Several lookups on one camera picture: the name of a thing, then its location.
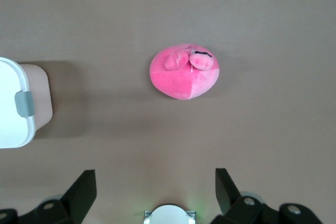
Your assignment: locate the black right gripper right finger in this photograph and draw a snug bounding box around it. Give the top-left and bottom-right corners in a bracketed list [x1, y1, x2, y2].
[211, 167, 325, 224]

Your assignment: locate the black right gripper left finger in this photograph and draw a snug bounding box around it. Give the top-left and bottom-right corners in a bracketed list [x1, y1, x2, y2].
[0, 169, 97, 224]

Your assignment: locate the white plastic box lid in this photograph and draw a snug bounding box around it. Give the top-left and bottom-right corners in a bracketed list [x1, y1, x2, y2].
[0, 57, 36, 149]

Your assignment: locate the grey lid latch clip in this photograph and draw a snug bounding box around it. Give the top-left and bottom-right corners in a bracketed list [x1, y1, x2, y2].
[14, 90, 36, 118]

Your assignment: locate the pink plush toy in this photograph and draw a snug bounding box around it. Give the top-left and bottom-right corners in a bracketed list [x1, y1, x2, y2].
[149, 43, 220, 101]

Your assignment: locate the brown table mat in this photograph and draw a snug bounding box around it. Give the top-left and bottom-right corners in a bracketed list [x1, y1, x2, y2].
[0, 0, 336, 224]

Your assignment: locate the pink container edge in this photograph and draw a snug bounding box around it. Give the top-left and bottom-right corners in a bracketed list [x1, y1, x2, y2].
[18, 63, 54, 133]

